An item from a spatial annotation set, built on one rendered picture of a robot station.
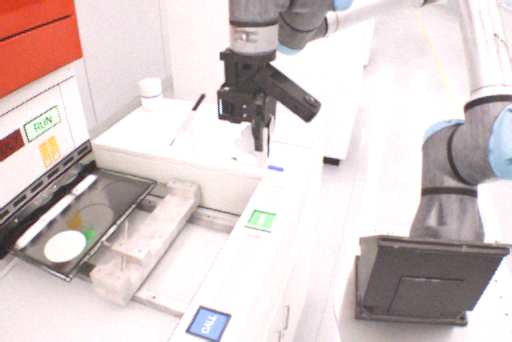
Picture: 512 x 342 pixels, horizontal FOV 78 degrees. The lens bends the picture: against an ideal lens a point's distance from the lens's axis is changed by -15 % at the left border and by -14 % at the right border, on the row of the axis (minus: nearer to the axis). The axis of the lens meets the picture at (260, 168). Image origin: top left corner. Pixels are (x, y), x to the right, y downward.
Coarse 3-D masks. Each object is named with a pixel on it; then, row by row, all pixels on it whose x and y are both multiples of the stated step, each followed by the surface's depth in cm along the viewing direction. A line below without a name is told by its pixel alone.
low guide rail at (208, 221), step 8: (144, 200) 98; (152, 200) 98; (136, 208) 99; (144, 208) 98; (152, 208) 97; (192, 216) 93; (200, 216) 93; (208, 216) 93; (216, 216) 93; (200, 224) 94; (208, 224) 93; (216, 224) 92; (224, 224) 91; (232, 224) 90
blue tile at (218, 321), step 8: (200, 312) 56; (208, 312) 56; (200, 320) 54; (208, 320) 54; (216, 320) 55; (224, 320) 55; (192, 328) 53; (200, 328) 53; (208, 328) 53; (216, 328) 53; (208, 336) 52; (216, 336) 52
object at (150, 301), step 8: (80, 272) 76; (88, 280) 76; (136, 296) 72; (144, 296) 71; (152, 296) 71; (160, 296) 71; (144, 304) 72; (152, 304) 71; (160, 304) 70; (168, 304) 70; (176, 304) 70; (184, 304) 70; (168, 312) 71; (176, 312) 69
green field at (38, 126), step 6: (54, 108) 85; (48, 114) 84; (54, 114) 86; (36, 120) 80; (42, 120) 82; (48, 120) 84; (54, 120) 86; (30, 126) 79; (36, 126) 81; (42, 126) 83; (48, 126) 85; (30, 132) 79; (36, 132) 81; (42, 132) 83; (30, 138) 80
